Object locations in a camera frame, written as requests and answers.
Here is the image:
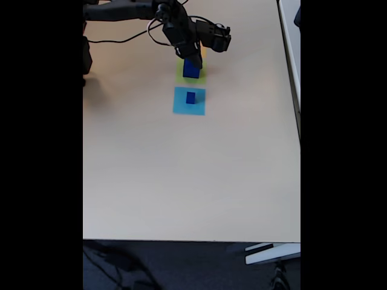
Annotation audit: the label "large blue cube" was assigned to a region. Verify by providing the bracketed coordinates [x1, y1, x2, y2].
[182, 57, 201, 79]

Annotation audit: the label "light blue paper square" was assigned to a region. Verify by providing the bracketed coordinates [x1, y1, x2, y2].
[172, 86, 207, 117]

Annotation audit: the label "green paper square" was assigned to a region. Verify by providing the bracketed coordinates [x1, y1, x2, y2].
[175, 57, 209, 85]

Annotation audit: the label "black floor cables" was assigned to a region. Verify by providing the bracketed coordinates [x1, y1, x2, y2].
[83, 243, 158, 290]

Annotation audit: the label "white neighbouring desk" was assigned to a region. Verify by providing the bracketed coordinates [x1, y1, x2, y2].
[276, 0, 301, 146]

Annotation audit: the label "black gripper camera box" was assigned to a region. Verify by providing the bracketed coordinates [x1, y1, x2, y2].
[195, 19, 232, 54]

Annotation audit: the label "black camera cable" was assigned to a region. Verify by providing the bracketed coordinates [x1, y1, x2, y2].
[89, 0, 226, 48]

